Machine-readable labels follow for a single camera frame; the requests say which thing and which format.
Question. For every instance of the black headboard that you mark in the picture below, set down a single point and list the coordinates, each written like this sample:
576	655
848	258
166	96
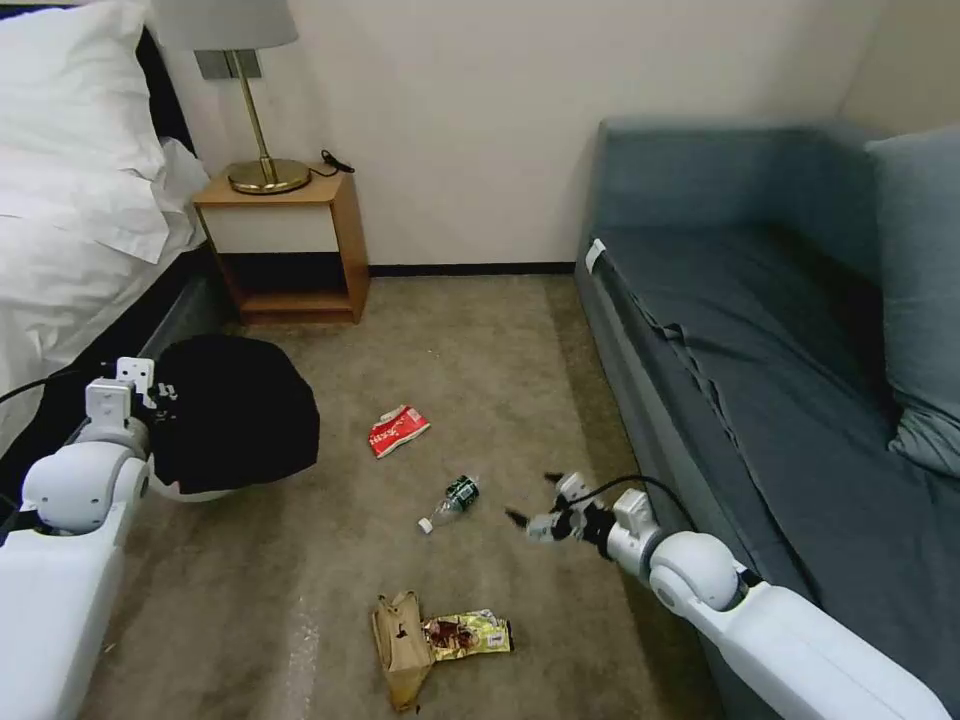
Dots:
169	97

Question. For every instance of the brass table lamp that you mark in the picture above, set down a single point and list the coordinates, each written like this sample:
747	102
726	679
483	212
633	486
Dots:
251	105

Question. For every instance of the blue-grey sofa cushion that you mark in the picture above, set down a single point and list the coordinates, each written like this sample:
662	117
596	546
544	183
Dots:
926	300

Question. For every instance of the white pillow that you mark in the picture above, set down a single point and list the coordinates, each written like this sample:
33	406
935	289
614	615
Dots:
67	112

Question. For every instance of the white bin with black bag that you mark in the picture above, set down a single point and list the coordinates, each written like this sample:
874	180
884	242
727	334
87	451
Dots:
240	409

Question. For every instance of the brown paper bag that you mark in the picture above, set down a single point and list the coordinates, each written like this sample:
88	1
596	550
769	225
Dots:
399	641

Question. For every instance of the red snack wrapper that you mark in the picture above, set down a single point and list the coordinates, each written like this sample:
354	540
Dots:
396	433

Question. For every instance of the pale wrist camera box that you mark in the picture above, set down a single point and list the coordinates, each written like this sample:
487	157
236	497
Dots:
135	372
574	487

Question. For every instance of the blue-grey sofa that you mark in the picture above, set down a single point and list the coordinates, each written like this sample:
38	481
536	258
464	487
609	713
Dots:
750	315

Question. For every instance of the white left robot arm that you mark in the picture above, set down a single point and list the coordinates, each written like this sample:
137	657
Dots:
56	570

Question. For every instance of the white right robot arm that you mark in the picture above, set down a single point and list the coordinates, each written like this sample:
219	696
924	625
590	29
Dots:
780	645

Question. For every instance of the dark bed base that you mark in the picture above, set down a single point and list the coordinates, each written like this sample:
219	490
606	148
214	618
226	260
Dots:
180	307

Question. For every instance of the white duvet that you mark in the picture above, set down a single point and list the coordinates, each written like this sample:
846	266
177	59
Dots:
82	270

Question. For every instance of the gold snack wrapper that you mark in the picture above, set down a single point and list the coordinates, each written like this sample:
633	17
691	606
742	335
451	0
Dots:
465	634

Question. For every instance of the wooden nightstand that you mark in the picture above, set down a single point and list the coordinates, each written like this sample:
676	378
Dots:
277	217

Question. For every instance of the clear plastic bottle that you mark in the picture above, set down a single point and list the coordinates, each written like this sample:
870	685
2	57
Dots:
457	496

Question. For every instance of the white sofa tag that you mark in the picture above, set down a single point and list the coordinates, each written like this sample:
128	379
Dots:
596	256

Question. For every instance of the grey wall switch plate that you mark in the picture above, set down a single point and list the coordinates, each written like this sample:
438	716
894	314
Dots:
214	65

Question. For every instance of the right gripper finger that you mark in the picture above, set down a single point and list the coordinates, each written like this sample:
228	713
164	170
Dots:
541	528
556	478

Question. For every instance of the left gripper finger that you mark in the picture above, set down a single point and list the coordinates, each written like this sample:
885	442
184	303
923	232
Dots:
166	391
163	417

